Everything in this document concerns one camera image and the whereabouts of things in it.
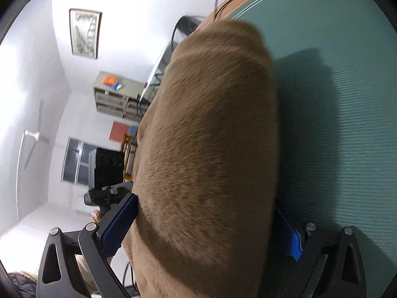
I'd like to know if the dark window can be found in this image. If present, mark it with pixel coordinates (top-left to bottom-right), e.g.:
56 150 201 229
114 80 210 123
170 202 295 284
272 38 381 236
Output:
61 137 97 186

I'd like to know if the white ceiling fan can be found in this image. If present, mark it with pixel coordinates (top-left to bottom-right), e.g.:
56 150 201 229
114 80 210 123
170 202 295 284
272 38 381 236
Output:
24 99 50 170

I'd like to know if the framed landscape painting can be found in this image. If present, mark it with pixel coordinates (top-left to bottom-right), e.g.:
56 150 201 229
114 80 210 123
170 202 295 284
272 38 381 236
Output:
69 9 102 59

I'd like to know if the green table mat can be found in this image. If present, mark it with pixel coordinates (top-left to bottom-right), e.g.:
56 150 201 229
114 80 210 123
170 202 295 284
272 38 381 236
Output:
232 0 396 297

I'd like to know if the black monitor on desk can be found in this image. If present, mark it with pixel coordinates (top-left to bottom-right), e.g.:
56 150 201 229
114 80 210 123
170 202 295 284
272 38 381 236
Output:
172 15 202 37

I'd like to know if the person's left hand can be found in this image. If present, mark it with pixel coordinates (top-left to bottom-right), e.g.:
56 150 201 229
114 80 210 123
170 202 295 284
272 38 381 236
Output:
92 210 103 223

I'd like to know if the red poster on wall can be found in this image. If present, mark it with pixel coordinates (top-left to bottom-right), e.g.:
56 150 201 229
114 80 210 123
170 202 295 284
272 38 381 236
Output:
109 121 137 143

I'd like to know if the brown fleece garment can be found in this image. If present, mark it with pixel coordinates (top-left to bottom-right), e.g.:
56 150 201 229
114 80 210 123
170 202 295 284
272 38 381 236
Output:
123 20 279 297

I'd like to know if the beige shelf cabinet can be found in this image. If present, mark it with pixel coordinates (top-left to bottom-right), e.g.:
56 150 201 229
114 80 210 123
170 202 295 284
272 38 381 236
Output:
94 71 149 123

